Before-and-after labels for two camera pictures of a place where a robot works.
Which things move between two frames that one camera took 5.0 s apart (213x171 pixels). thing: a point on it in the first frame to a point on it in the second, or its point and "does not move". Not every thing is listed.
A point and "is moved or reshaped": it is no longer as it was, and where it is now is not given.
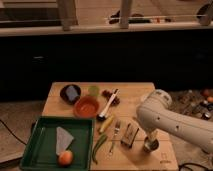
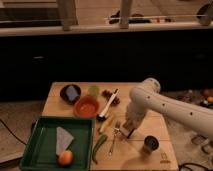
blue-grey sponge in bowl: (71, 93) does not move
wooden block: (129, 135) is moved or reshaped
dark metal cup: (150, 145) does not move
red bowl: (86, 107) does not move
